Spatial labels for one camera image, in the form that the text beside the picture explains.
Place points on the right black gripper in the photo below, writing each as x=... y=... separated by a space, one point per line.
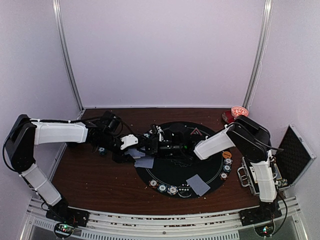
x=153 y=143

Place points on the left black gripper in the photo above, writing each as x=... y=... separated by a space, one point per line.
x=121 y=158

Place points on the blue-backed playing card deck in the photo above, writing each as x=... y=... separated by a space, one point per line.
x=134 y=153

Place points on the dealt blue-backed card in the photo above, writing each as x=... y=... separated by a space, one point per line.
x=195 y=182
x=146 y=162
x=200 y=188

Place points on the brown 100 poker chip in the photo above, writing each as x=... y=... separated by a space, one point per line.
x=224 y=176
x=153 y=184

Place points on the red black triangular all-in marker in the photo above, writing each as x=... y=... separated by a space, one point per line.
x=196 y=132

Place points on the white blue poker chip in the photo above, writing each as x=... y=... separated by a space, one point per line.
x=228 y=161
x=172 y=190

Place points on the clear round dealer button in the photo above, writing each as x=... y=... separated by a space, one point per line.
x=185 y=191

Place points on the orange big blind button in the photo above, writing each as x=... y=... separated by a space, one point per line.
x=226 y=155

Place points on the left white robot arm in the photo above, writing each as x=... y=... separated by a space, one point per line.
x=31 y=140

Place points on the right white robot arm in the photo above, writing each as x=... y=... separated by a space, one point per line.
x=253 y=142

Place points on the round black poker mat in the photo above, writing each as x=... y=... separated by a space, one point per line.
x=180 y=163

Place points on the red floral saucer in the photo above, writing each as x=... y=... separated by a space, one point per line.
x=227 y=117

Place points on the red white patterned tea bowl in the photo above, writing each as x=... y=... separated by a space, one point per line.
x=239 y=111

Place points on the poker chips in case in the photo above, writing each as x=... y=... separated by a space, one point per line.
x=281 y=183

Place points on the aluminium poker chip case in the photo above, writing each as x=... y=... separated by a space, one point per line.
x=290 y=164

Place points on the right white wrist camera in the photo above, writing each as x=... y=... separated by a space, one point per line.
x=157 y=132

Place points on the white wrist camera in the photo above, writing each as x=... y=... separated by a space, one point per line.
x=157 y=132
x=128 y=140

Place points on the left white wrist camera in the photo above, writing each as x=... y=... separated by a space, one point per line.
x=128 y=140

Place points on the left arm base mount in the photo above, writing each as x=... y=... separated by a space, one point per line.
x=68 y=219

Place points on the front aluminium rail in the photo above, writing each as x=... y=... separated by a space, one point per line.
x=223 y=225

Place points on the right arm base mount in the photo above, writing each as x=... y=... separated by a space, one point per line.
x=262 y=219

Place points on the left aluminium frame post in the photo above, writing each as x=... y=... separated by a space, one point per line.
x=56 y=4

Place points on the aluminium frame post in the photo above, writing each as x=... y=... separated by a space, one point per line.
x=260 y=51
x=56 y=4

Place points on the right aluminium frame post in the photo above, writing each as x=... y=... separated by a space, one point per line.
x=260 y=51

